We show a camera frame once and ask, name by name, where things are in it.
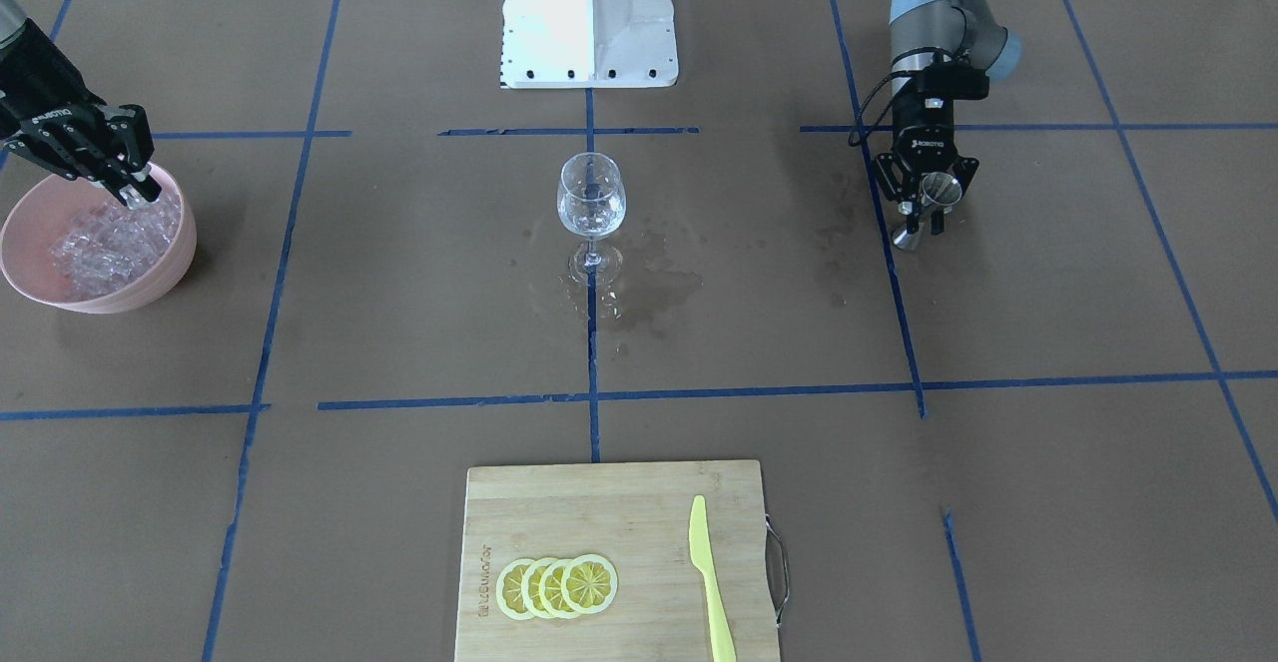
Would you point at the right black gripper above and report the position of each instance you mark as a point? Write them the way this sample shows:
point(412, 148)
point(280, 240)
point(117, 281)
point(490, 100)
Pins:
point(38, 95)

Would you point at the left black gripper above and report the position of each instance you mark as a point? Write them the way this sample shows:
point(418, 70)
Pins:
point(916, 131)

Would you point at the steel jigger measuring cup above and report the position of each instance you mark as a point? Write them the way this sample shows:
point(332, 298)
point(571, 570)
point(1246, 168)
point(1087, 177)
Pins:
point(935, 187)

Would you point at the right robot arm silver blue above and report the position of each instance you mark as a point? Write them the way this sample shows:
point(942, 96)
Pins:
point(12, 13)

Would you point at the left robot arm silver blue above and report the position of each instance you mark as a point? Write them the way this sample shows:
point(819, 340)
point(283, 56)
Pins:
point(943, 51)

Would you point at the pile of clear ice cubes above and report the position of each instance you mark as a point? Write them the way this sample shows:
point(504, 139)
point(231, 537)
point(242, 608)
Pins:
point(108, 247)

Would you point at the clear wine glass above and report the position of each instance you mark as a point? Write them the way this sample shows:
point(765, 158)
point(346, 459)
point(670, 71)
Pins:
point(591, 204)

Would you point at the pink bowl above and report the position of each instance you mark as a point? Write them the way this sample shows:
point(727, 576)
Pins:
point(43, 214)

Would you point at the bamboo cutting board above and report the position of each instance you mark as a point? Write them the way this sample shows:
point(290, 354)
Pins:
point(642, 561)

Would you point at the yellow plastic knife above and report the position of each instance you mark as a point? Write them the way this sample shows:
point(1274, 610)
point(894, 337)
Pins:
point(701, 555)

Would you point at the lemon slice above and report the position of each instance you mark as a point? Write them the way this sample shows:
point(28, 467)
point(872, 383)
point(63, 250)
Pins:
point(592, 583)
point(530, 586)
point(550, 596)
point(510, 597)

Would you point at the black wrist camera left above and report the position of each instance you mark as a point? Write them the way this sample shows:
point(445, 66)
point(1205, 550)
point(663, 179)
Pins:
point(952, 80)

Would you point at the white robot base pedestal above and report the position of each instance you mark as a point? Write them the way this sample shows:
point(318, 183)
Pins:
point(588, 44)

